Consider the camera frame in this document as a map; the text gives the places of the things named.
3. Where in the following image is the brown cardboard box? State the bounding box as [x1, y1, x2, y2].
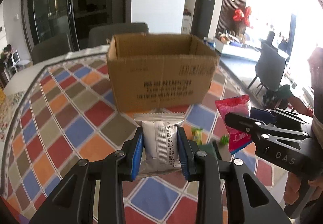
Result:
[106, 33, 220, 114]

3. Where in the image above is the grey dining chair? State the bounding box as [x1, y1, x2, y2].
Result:
[31, 33, 73, 65]
[88, 22, 149, 48]

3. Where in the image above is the dark desk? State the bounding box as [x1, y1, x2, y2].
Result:
[265, 29, 291, 58]

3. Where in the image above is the blue soda can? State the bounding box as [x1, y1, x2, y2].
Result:
[203, 37, 215, 51]

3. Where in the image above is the floral placemat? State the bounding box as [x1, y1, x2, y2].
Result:
[0, 91, 26, 139]

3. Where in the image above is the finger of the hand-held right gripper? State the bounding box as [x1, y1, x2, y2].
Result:
[224, 112, 311, 143]
[249, 107, 314, 132]

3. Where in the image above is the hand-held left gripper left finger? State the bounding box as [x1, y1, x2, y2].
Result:
[29, 127, 144, 224]

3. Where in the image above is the white small shelf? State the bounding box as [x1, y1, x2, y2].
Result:
[3, 50, 21, 76]

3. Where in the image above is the colourful checkered tablecloth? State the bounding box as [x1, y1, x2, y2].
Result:
[0, 46, 288, 224]

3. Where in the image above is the white low cabinet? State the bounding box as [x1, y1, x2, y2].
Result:
[214, 36, 263, 63]

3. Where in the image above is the silver snack packet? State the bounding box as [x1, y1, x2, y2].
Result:
[133, 112, 184, 178]

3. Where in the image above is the dark stuffed toy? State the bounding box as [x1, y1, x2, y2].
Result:
[2, 44, 14, 57]

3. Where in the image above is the red snack packet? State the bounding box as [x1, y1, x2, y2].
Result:
[215, 94, 253, 155]

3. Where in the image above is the person's right forearm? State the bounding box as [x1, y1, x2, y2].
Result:
[308, 47, 323, 136]

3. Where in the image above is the dark side chair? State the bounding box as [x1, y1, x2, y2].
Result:
[247, 43, 287, 96]

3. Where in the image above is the dark interior door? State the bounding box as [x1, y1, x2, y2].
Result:
[190, 0, 220, 39]

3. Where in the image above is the clutter of small boxes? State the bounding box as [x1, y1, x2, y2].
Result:
[218, 30, 253, 45]

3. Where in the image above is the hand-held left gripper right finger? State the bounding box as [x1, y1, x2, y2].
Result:
[177, 127, 290, 224]

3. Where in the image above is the red balloon decoration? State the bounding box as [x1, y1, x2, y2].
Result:
[232, 6, 254, 29]

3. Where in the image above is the person's right hand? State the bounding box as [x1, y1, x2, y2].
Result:
[283, 135, 323, 217]

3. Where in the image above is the white storage box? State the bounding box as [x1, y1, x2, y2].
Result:
[181, 16, 192, 34]

